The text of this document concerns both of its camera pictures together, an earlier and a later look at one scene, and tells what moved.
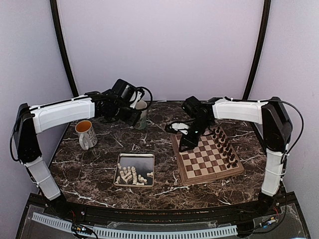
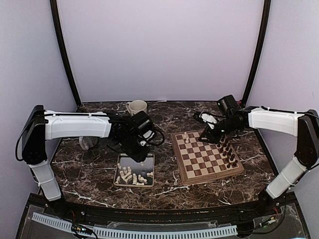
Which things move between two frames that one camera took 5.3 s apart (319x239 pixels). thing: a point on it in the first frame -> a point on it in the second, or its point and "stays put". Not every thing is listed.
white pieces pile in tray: x=130 y=175 stays put
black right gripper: x=191 y=143 -> x=208 y=133
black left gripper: x=133 y=119 -> x=139 y=157
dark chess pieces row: x=225 y=146 stays put
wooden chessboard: x=214 y=157 stays put
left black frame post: x=57 y=26 stays put
